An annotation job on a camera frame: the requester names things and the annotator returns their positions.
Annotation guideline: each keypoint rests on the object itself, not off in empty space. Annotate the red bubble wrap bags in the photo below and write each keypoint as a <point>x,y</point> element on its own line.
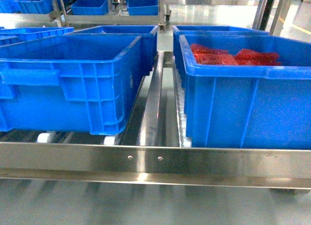
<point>245,57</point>

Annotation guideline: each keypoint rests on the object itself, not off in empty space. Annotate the blue bin far left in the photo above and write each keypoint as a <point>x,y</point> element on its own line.
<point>11,36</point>

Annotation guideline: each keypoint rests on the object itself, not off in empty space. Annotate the blue rear right bin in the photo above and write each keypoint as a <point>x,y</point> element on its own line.
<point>204,30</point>

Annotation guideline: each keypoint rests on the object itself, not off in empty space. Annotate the far steel rack with bins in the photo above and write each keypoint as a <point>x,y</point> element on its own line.
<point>89,13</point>

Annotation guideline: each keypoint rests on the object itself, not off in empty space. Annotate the blue bin with red bags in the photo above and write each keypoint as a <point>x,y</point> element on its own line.
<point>265,107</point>

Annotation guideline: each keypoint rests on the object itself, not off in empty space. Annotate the empty blue front bin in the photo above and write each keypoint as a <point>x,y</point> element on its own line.
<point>70,83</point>

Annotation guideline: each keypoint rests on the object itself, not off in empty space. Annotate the steel bottom shelf frame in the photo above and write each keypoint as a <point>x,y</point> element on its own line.
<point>153,149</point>

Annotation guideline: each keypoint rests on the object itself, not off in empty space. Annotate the blue rear left bin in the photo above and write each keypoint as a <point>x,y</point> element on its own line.
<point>148,34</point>

